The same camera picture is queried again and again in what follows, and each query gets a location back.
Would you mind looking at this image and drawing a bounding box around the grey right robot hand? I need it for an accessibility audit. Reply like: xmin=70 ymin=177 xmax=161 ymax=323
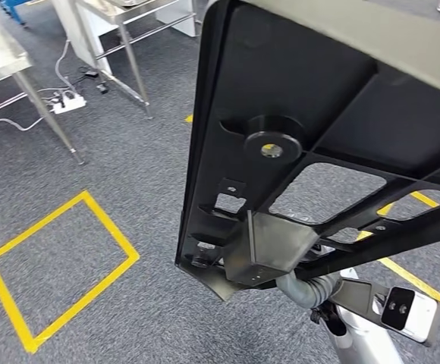
xmin=276 ymin=271 xmax=314 ymax=309

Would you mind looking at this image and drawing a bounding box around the black plastic panel part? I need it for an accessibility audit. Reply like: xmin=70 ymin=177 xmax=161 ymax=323
xmin=174 ymin=0 xmax=440 ymax=303

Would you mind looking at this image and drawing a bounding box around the steel workbench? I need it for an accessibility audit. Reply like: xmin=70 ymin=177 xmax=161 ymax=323
xmin=73 ymin=0 xmax=198 ymax=121

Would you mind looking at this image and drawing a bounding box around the white cabinet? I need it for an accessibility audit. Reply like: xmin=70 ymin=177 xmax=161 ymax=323
xmin=51 ymin=0 xmax=113 ymax=77
xmin=155 ymin=0 xmax=198 ymax=39

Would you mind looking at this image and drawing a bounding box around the white power strip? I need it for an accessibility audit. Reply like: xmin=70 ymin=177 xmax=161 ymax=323
xmin=51 ymin=92 xmax=88 ymax=115

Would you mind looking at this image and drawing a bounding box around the steel table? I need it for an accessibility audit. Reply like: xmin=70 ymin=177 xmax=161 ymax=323
xmin=0 ymin=0 xmax=86 ymax=167

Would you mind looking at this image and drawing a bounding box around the white cable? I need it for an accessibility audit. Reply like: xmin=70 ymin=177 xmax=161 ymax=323
xmin=55 ymin=39 xmax=77 ymax=96
xmin=0 ymin=116 xmax=45 ymax=133

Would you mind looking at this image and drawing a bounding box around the blue metal frame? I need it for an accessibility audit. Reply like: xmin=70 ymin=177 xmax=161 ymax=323
xmin=0 ymin=0 xmax=27 ymax=26

